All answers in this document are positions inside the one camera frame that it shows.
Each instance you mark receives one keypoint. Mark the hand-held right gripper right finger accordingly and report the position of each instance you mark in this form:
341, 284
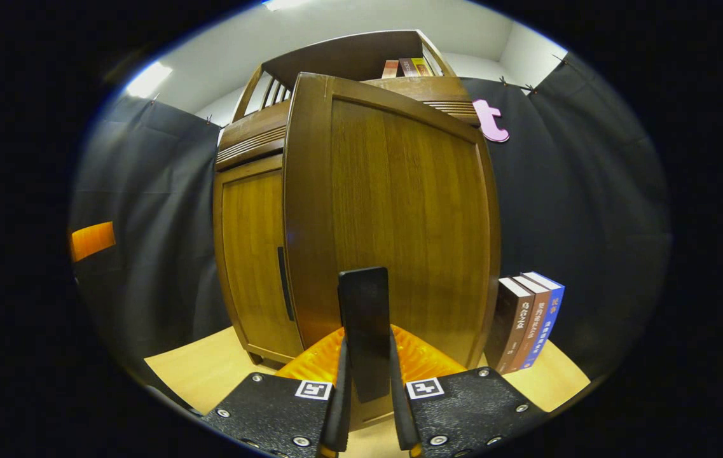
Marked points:
399, 401

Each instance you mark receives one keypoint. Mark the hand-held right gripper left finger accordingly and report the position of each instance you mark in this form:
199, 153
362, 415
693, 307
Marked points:
339, 394

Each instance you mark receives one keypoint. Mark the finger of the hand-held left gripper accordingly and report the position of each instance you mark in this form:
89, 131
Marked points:
93, 242

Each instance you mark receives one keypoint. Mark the wooden shoe cabinet door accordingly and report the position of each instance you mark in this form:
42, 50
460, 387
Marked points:
250, 254
412, 210

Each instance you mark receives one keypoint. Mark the wooden double-door shoe cabinet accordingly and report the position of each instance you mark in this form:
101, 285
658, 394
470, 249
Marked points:
348, 54

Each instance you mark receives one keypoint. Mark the wooden cabinet drawer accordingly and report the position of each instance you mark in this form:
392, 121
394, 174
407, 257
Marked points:
253, 137

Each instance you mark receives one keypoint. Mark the dark brown book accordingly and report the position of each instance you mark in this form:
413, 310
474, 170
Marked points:
507, 324

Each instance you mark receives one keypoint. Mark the black backdrop cloth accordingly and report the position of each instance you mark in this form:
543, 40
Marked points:
590, 222

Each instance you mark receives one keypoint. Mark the dark red book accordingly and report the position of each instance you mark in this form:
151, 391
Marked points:
407, 67

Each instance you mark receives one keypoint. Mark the yellow book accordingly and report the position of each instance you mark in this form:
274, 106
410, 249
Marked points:
423, 67

